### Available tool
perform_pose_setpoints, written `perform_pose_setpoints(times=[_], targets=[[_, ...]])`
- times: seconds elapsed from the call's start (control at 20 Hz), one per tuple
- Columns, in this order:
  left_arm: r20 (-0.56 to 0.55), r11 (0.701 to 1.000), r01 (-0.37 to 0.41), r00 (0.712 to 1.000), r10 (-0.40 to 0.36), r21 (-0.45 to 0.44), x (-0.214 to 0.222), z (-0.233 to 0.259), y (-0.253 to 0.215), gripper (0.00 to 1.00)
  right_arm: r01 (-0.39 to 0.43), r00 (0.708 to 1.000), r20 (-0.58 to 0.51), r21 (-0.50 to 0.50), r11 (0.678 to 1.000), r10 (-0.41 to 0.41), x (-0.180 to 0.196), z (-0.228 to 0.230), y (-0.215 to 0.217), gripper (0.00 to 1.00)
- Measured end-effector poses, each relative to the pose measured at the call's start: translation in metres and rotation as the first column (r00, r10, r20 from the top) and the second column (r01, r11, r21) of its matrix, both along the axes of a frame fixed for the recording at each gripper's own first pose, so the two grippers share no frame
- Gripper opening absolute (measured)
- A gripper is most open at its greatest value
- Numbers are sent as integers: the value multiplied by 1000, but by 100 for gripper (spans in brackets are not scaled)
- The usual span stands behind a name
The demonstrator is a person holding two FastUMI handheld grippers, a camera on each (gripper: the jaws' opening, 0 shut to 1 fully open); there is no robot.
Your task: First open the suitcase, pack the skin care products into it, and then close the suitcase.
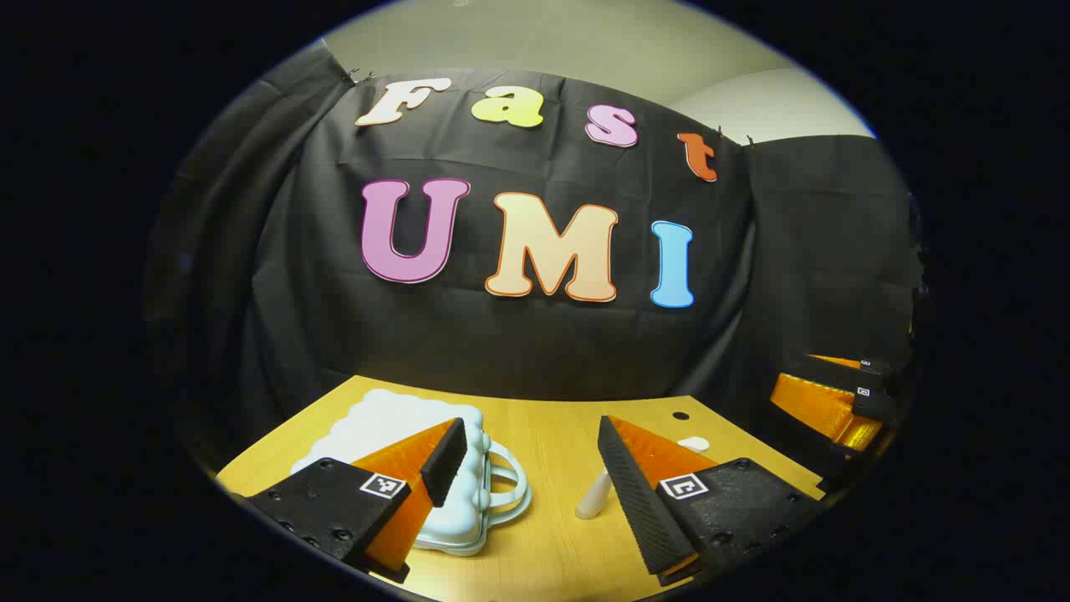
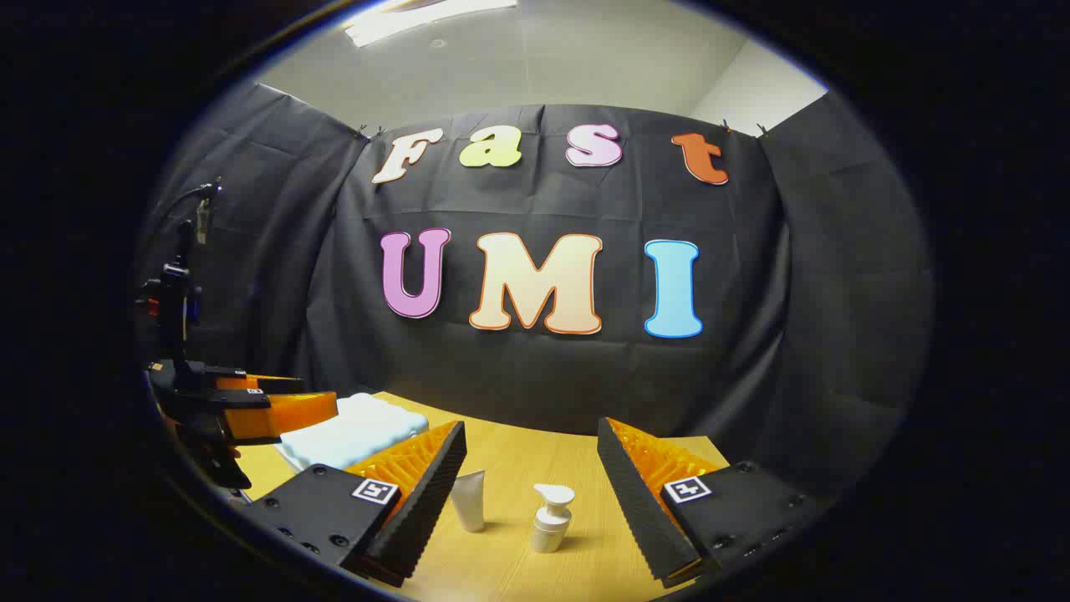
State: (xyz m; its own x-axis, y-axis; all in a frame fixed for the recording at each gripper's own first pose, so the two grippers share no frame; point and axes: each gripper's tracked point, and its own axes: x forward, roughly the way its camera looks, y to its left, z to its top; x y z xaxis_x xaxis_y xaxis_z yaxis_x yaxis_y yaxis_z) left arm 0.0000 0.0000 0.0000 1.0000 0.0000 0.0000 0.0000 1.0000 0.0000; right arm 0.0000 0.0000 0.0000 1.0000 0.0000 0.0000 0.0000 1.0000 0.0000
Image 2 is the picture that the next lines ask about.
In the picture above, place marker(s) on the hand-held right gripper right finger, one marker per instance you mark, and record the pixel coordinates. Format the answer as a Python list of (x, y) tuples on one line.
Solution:
[(639, 502)]

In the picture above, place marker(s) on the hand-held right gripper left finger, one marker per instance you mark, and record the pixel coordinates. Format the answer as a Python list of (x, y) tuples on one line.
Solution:
[(426, 510)]

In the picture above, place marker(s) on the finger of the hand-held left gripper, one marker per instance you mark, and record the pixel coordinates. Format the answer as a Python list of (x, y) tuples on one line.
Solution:
[(292, 414), (267, 385)]

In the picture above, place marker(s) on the white squeeze tube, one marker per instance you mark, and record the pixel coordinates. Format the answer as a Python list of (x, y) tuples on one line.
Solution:
[(470, 502)]

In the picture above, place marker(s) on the pale blue suitcase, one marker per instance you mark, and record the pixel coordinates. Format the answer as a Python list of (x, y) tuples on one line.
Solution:
[(351, 435)]

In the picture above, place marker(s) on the white pump bottle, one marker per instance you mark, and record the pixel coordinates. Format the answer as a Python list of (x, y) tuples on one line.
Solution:
[(552, 527)]

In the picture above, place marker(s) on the black backdrop cloth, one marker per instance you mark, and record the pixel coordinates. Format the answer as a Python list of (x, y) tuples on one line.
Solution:
[(535, 376)]

